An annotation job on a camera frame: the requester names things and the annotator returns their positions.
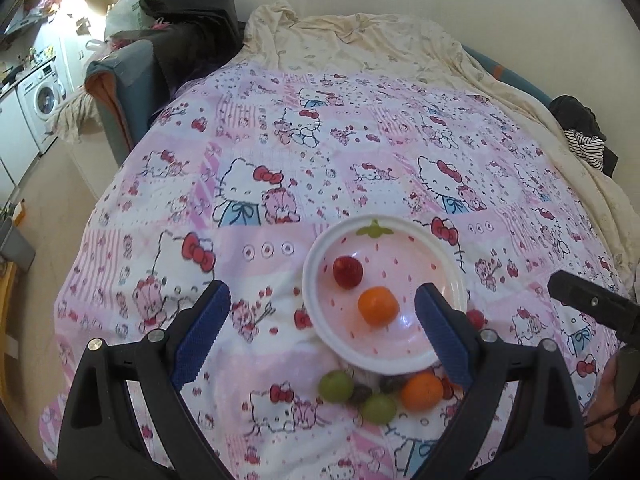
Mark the green grape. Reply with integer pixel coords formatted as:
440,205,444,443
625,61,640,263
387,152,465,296
361,393,398,425
319,370,354,404

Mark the yellow wooden furniture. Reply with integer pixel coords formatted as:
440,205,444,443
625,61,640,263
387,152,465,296
0,260,18,401

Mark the pink cartoon printed blanket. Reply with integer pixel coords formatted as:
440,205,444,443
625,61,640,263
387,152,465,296
40,57,633,480

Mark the orange tangerine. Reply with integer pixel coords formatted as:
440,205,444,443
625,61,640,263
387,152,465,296
400,372,445,411
357,286,400,327

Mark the black white striped cloth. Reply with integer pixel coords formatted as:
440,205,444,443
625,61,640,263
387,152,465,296
565,129,606,171

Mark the person's right hand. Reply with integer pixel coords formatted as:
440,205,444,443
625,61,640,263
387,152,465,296
585,360,633,456

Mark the cream floral blanket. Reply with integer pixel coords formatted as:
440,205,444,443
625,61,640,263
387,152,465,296
242,2,640,311

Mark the white washing machine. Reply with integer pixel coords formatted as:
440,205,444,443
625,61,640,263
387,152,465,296
17,57,68,153

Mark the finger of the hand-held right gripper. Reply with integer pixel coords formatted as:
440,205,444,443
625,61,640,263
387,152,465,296
547,270,640,346

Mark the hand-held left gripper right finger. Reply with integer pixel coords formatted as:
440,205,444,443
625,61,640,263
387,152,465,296
414,282,590,480

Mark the grey bin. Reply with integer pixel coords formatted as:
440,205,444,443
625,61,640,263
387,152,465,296
0,205,36,273

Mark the blue orange cushion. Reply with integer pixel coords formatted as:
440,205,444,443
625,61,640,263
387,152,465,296
460,44,551,106
84,39,166,166

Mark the black cable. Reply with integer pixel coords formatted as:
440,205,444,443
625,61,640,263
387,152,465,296
584,405,628,430

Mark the cream hanging cloth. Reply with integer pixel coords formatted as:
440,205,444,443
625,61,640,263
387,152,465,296
52,92,101,143

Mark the white kitchen cabinet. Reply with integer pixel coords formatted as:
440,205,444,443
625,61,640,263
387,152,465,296
0,95,41,191

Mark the black jacket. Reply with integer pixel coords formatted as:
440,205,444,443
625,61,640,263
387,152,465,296
139,0,248,111

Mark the white plastic bag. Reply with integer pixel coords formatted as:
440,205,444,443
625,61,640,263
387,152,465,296
105,0,146,43

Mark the white strawberry print plate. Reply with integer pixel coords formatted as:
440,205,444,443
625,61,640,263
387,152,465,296
302,217,468,373

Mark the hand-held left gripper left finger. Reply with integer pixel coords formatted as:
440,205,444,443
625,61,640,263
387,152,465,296
57,280,232,480

